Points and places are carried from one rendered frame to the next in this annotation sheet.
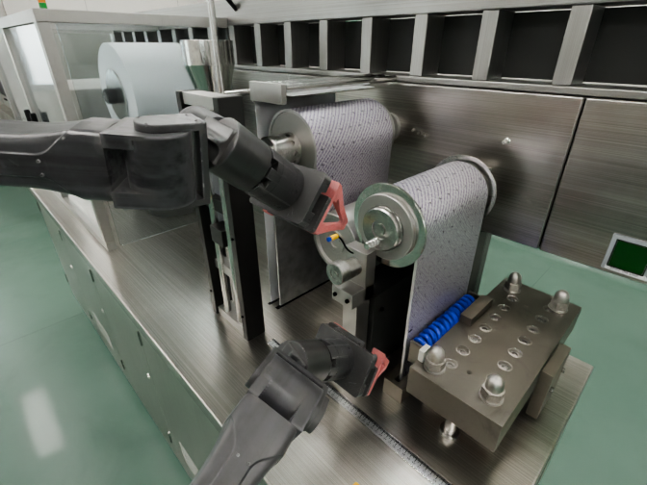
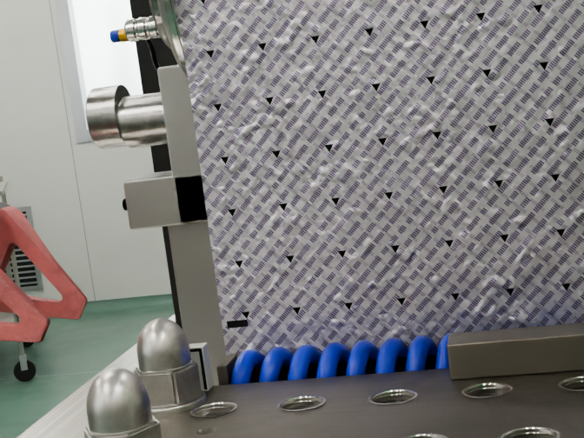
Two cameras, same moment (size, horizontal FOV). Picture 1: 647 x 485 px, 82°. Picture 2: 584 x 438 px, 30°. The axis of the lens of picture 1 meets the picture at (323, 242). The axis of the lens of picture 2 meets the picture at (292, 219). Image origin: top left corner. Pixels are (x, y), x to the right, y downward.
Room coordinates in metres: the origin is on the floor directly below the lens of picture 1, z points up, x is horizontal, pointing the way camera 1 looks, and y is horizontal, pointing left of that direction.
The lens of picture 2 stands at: (0.22, -0.68, 1.18)
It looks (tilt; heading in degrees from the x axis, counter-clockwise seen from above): 7 degrees down; 56
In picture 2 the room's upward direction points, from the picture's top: 7 degrees counter-clockwise
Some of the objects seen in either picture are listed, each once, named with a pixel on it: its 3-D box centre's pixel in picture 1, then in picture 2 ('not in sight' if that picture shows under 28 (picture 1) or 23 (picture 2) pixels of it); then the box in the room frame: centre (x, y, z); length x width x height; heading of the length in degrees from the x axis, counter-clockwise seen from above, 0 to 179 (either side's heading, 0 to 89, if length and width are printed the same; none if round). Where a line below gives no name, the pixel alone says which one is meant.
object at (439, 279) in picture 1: (444, 280); (417, 201); (0.60, -0.24, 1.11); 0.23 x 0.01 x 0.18; 134
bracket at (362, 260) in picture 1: (350, 319); (192, 299); (0.56, -0.05, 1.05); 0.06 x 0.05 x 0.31; 134
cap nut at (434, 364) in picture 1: (435, 357); (164, 361); (0.46, -0.19, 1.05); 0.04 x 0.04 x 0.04
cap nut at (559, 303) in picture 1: (560, 299); not in sight; (0.62, -0.49, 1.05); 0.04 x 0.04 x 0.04
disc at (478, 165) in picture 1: (460, 190); not in sight; (0.74, -0.29, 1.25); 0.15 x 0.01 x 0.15; 44
